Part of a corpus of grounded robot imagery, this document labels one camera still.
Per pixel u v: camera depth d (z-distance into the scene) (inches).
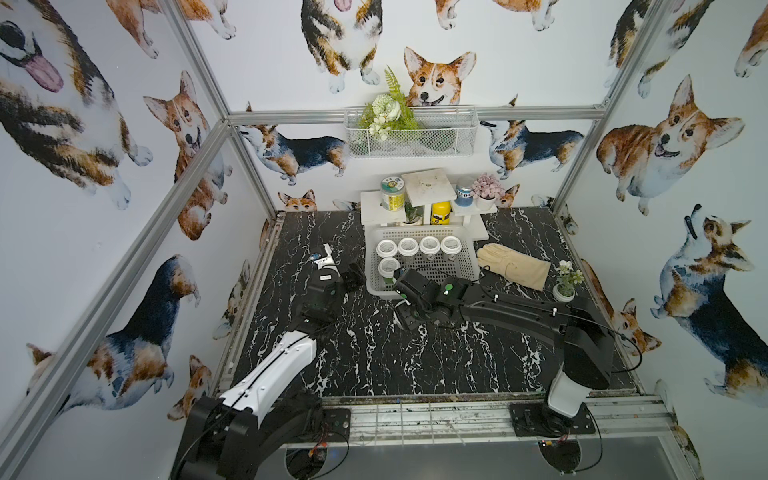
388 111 30.8
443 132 36.4
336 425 29.0
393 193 37.7
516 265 41.0
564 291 36.4
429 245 40.3
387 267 37.8
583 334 17.3
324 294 23.8
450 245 39.7
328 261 28.7
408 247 40.1
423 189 38.5
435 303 23.3
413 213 43.3
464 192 38.5
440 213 42.9
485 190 36.7
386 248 39.7
